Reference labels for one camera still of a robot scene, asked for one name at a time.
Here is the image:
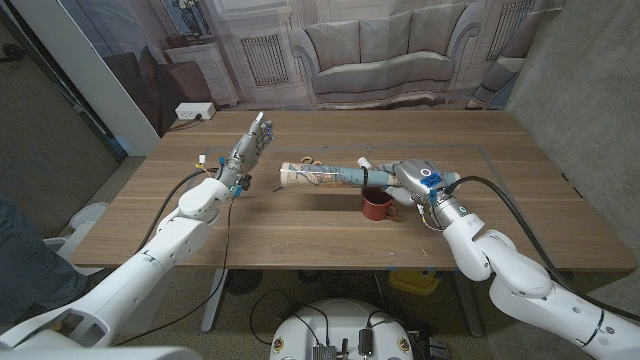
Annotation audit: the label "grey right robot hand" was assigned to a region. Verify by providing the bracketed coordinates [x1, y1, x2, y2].
[377, 158, 464, 217]

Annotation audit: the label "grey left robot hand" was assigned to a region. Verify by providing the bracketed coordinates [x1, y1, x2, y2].
[215, 111, 275, 190]

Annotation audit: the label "paper map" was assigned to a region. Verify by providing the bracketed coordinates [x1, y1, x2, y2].
[278, 160, 401, 190]

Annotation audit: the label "red enamel mug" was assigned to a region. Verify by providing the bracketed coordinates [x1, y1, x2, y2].
[360, 186, 400, 222]

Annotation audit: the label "white power strip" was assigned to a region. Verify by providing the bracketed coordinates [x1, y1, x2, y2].
[174, 101, 217, 121]

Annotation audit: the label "yellow object under table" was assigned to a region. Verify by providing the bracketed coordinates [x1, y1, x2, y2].
[388, 268, 441, 296]

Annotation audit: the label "printed living room backdrop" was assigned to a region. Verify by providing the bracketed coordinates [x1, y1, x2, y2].
[57, 0, 566, 139]

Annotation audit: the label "black round floor object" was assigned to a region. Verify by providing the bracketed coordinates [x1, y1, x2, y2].
[224, 268, 264, 297]

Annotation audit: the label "grey table leg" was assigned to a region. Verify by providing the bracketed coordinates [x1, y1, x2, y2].
[452, 269, 485, 339]
[200, 268, 229, 334]

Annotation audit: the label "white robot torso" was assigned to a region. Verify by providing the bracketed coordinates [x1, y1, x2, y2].
[268, 298, 415, 360]

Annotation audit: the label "person in blue jeans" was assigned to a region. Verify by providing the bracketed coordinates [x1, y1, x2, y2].
[0, 194, 92, 326]

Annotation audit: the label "black power strip cord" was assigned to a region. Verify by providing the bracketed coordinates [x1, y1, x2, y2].
[167, 114, 204, 133]

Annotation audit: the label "grey yellow-handled scissors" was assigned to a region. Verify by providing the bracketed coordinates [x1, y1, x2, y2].
[272, 155, 324, 193]

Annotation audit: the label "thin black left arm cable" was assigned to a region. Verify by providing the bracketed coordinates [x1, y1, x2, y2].
[113, 195, 235, 349]

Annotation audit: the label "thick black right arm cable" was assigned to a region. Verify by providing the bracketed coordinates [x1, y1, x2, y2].
[443, 174, 640, 324]

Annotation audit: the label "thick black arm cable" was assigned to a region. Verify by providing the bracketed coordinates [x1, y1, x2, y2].
[137, 168, 221, 251]
[443, 174, 640, 324]

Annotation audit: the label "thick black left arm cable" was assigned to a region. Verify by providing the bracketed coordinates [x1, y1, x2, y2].
[137, 168, 221, 251]

